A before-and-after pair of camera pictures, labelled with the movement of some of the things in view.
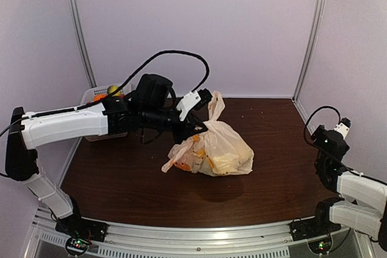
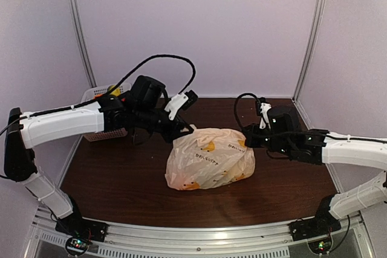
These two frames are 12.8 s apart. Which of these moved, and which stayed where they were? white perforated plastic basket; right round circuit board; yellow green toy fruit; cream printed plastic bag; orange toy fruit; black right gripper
Moved: cream printed plastic bag; black right gripper
Stayed: white perforated plastic basket; yellow green toy fruit; orange toy fruit; right round circuit board
